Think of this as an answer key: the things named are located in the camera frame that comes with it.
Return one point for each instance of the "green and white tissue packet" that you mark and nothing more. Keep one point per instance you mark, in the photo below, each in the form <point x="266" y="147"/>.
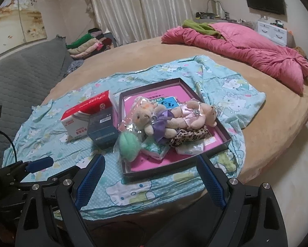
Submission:
<point x="154" y="149"/>

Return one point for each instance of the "teddy bear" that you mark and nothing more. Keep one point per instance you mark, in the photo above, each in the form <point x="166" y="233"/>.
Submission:
<point x="143" y="115"/>
<point x="195" y="118"/>

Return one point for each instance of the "green sponge ball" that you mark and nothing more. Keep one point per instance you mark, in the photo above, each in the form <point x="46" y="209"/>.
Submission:
<point x="128" y="144"/>

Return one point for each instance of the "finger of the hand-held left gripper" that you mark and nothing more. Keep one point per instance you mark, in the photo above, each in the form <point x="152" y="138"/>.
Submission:
<point x="39" y="164"/>
<point x="58" y="174"/>

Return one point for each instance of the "dark blue box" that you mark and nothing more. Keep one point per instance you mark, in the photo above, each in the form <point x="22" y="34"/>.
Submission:
<point x="102" y="133"/>

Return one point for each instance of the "pink quilt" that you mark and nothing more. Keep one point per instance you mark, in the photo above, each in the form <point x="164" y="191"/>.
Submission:
<point x="246" y="46"/>

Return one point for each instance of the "leopard print scrunchie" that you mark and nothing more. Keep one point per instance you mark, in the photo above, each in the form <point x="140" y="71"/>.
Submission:
<point x="190" y="136"/>

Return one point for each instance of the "floral wall painting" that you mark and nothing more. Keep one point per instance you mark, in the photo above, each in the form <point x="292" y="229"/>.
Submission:
<point x="14" y="23"/>

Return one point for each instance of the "white drawer cabinet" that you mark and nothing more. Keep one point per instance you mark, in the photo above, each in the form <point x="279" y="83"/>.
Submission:
<point x="271" y="32"/>

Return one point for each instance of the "grey quilted headboard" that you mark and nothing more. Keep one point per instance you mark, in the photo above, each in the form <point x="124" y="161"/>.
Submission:
<point x="20" y="82"/>

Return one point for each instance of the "red and white box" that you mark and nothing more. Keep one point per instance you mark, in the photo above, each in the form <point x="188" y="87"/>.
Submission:
<point x="76" y="131"/>

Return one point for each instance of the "arched mirror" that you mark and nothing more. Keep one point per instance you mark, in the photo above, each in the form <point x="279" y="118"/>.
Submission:
<point x="215" y="7"/>

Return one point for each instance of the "cluttered dresser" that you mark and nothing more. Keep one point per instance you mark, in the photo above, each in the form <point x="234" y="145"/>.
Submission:
<point x="231" y="19"/>

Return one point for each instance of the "green cloth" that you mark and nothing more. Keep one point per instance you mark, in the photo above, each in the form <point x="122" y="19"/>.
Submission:
<point x="195" y="25"/>

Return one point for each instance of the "stack of folded clothes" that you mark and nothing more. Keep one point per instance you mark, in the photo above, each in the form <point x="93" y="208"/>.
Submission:
<point x="84" y="46"/>

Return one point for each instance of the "beige round bed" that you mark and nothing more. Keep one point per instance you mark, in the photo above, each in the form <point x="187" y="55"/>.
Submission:
<point x="143" y="54"/>

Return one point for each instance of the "white curtain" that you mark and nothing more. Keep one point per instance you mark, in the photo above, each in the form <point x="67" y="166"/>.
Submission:
<point x="143" y="7"/>

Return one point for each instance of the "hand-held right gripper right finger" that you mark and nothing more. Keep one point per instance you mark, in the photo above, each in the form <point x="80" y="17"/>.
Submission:
<point x="210" y="182"/>

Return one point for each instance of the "shallow box with pink inside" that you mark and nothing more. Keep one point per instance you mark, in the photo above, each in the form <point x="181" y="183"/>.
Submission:
<point x="143" y="162"/>

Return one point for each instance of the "dark patterned cloth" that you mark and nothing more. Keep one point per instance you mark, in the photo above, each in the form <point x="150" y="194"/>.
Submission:
<point x="74" y="67"/>

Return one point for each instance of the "light blue cartoon printed blanket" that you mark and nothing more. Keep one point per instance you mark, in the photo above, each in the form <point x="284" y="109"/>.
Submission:
<point x="53" y="144"/>

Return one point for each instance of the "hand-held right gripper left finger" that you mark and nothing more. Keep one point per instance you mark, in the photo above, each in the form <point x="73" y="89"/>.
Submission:
<point x="90" y="182"/>

